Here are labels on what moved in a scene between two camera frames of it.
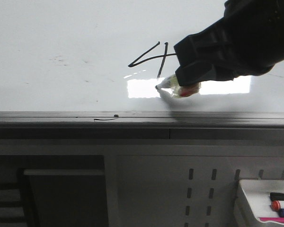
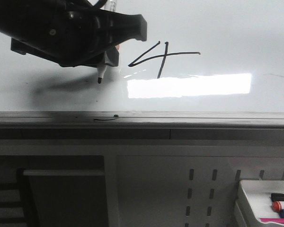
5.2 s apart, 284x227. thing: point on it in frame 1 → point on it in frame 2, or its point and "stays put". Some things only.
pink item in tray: x=279 y=219 stays put
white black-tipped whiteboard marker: x=170 y=84 → x=111 y=5
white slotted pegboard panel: x=182 y=190 stays put
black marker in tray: x=281 y=196 stays put
